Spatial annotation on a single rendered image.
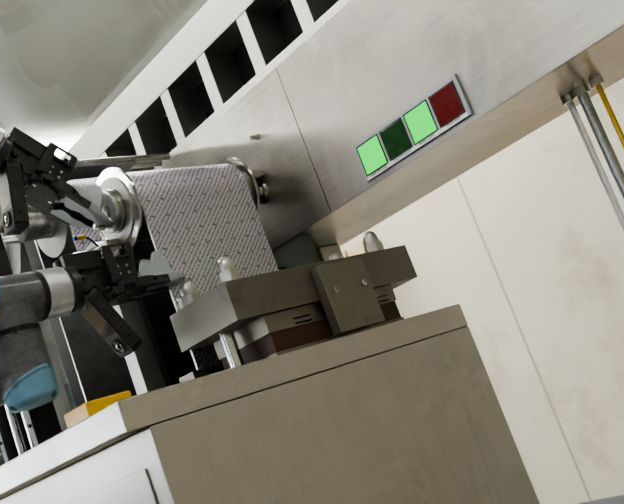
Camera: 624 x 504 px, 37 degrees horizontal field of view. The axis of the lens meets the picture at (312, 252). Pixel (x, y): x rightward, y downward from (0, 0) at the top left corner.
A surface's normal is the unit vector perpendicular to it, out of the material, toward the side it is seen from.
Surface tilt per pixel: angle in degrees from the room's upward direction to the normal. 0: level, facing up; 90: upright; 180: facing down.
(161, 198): 90
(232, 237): 90
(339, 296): 90
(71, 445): 90
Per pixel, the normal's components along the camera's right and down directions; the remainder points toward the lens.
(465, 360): 0.60, -0.37
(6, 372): -0.28, -0.08
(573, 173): -0.76, 0.17
